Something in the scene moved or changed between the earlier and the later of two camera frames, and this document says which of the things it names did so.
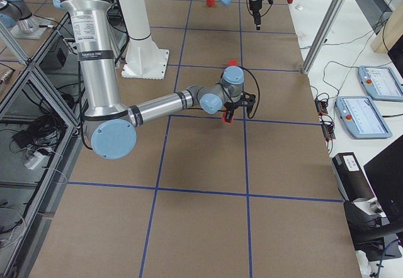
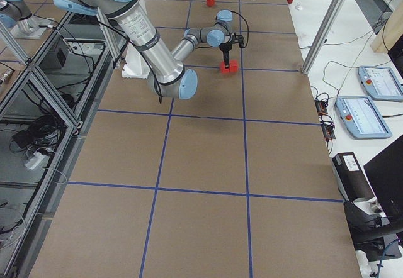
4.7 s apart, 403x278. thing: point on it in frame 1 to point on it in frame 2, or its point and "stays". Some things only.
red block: [223, 117] to [223, 67]
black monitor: [385, 172] stays
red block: [210, 1] stays
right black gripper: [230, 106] to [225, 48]
